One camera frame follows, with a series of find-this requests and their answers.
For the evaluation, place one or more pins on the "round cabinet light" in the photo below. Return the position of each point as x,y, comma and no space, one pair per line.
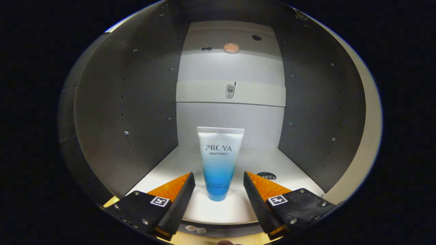
231,48

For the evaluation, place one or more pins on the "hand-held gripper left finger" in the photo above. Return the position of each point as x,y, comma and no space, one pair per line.
178,204

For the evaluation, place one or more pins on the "white blue cosmetic tube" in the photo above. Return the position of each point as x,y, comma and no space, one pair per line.
219,163

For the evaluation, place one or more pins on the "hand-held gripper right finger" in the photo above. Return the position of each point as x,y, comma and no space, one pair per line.
259,204

